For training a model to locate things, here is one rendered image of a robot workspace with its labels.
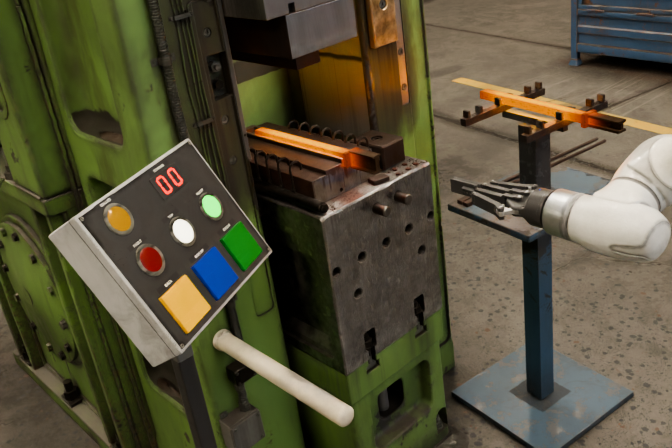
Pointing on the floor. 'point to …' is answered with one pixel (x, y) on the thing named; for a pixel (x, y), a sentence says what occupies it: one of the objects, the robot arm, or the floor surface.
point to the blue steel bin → (623, 7)
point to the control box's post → (193, 399)
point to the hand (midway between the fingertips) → (466, 187)
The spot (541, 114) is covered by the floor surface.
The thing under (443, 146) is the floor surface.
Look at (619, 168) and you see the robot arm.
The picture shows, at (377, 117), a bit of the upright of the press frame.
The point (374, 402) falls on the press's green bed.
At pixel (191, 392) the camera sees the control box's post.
